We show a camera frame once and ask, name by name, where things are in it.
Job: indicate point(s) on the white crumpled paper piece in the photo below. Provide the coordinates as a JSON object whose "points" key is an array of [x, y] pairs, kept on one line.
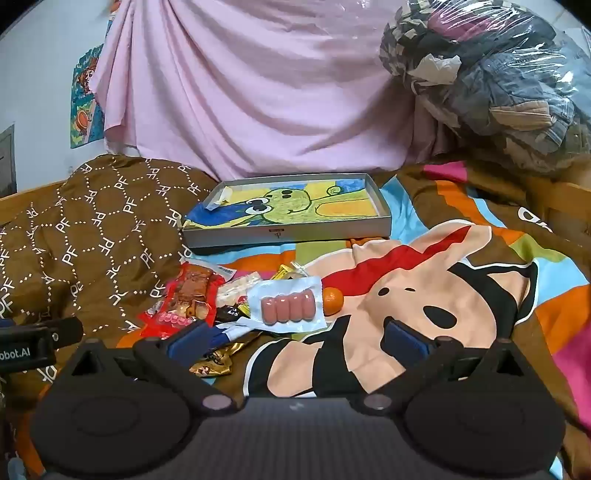
{"points": [[219, 196]]}

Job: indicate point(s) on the wooden bed frame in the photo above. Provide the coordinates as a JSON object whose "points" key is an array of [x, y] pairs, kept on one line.
{"points": [[570, 203]]}

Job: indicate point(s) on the red braised egg packet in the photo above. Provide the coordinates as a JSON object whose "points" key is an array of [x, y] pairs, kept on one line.
{"points": [[189, 295]]}

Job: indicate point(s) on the gold snack packet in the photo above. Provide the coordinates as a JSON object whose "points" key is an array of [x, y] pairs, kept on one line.
{"points": [[221, 357]]}

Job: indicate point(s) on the clear sausage packet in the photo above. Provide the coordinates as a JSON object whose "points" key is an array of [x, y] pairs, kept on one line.
{"points": [[286, 307]]}

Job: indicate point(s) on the yellow snack bar packet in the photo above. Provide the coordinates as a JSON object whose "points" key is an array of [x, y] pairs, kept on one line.
{"points": [[288, 272]]}

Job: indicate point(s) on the cartoon printed blanket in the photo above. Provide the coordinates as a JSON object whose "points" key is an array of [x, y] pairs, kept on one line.
{"points": [[438, 277]]}

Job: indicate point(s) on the blue and white snack packet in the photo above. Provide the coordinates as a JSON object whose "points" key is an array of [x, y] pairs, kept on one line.
{"points": [[235, 330]]}

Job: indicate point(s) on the cartoon drawing sheet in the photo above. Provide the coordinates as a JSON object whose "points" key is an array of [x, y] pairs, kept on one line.
{"points": [[300, 203]]}

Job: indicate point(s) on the cartoon wall poster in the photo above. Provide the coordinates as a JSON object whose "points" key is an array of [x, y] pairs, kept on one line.
{"points": [[85, 92]]}

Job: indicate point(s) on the small orange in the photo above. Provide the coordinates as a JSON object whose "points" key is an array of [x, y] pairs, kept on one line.
{"points": [[333, 300]]}

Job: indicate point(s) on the white nougat packet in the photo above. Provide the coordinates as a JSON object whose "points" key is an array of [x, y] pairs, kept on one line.
{"points": [[238, 288]]}

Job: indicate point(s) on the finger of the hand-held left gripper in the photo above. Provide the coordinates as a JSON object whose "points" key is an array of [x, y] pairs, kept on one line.
{"points": [[67, 328]]}

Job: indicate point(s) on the dark brown snack packet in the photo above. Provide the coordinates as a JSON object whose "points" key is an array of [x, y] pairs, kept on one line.
{"points": [[228, 314]]}

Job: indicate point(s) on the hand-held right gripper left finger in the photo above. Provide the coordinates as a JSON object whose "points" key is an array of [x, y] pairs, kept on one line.
{"points": [[191, 339]]}

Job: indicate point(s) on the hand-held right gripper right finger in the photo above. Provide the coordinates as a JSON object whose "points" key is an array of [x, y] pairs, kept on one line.
{"points": [[406, 340]]}

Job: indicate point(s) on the pink cloth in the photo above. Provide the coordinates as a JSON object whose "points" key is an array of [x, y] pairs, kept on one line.
{"points": [[258, 92]]}

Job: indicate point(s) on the grey cardboard tray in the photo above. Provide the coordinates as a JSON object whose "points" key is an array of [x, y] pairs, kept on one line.
{"points": [[286, 233]]}

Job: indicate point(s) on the clear plastic bag of clothes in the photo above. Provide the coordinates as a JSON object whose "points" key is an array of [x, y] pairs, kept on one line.
{"points": [[498, 69]]}

